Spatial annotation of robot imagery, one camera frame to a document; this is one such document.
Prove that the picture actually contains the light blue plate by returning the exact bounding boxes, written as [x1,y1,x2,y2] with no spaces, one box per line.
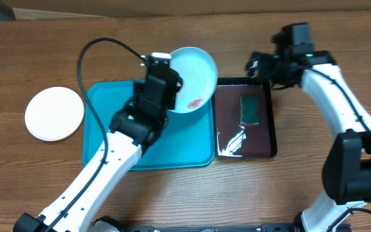
[170,46,218,114]

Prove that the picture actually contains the green yellow sponge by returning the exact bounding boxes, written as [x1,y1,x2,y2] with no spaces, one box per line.
[240,95,260,125]

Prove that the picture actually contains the white plate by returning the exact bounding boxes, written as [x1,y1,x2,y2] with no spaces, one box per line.
[24,86,85,142]

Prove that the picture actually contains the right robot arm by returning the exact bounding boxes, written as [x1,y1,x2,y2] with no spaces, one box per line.
[246,23,371,232]

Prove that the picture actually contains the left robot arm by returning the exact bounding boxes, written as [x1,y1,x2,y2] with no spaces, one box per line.
[13,64,182,231]

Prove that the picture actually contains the black water tray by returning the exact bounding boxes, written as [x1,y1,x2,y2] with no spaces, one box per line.
[213,77,278,159]

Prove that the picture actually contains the blue plastic tray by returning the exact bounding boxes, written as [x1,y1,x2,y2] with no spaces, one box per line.
[88,81,215,171]

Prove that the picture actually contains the cardboard backdrop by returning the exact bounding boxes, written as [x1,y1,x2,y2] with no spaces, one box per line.
[0,0,371,17]

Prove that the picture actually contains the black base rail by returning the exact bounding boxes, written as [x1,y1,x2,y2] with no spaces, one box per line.
[123,223,302,232]

